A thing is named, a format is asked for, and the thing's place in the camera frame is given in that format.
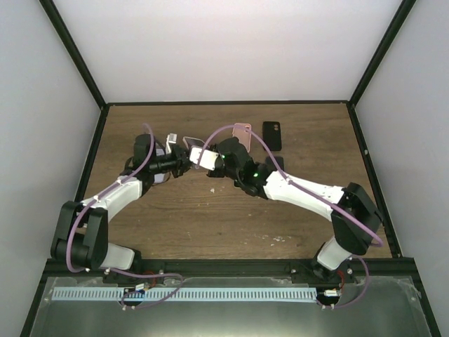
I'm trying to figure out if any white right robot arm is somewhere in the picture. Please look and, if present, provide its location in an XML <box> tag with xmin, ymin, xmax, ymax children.
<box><xmin>197</xmin><ymin>138</ymin><xmax>383</xmax><ymax>283</ymax></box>

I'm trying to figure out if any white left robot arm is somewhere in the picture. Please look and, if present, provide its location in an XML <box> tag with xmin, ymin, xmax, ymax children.
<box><xmin>51</xmin><ymin>133</ymin><xmax>192</xmax><ymax>284</ymax></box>

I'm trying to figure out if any blue smartphone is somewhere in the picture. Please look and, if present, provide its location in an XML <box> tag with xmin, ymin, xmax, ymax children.
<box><xmin>265</xmin><ymin>156</ymin><xmax>285</xmax><ymax>171</ymax></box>

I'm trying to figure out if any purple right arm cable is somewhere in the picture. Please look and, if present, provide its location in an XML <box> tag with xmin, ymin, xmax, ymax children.
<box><xmin>201</xmin><ymin>124</ymin><xmax>384</xmax><ymax>310</ymax></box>

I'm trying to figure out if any pink phone case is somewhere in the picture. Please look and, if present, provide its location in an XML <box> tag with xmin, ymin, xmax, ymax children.
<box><xmin>232</xmin><ymin>123</ymin><xmax>252</xmax><ymax>152</ymax></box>

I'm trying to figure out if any light blue slotted strip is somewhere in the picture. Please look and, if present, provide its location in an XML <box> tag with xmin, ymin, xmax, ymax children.
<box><xmin>51</xmin><ymin>287</ymin><xmax>317</xmax><ymax>303</ymax></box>

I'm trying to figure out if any lavender phone case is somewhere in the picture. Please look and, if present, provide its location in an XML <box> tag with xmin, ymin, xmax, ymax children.
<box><xmin>154</xmin><ymin>145</ymin><xmax>170</xmax><ymax>185</ymax></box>

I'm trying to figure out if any black frame rail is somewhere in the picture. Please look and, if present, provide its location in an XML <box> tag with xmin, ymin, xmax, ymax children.
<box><xmin>41</xmin><ymin>258</ymin><xmax>420</xmax><ymax>285</ymax></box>

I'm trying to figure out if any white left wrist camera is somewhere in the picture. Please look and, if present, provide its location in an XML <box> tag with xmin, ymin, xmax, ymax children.
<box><xmin>165</xmin><ymin>133</ymin><xmax>178</xmax><ymax>154</ymax></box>

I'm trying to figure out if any cream phone case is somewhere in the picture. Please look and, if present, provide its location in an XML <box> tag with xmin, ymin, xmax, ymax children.
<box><xmin>182</xmin><ymin>136</ymin><xmax>204</xmax><ymax>169</ymax></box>

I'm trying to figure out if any black phone case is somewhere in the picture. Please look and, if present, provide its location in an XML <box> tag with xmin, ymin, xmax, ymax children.
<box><xmin>262</xmin><ymin>121</ymin><xmax>282</xmax><ymax>152</ymax></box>

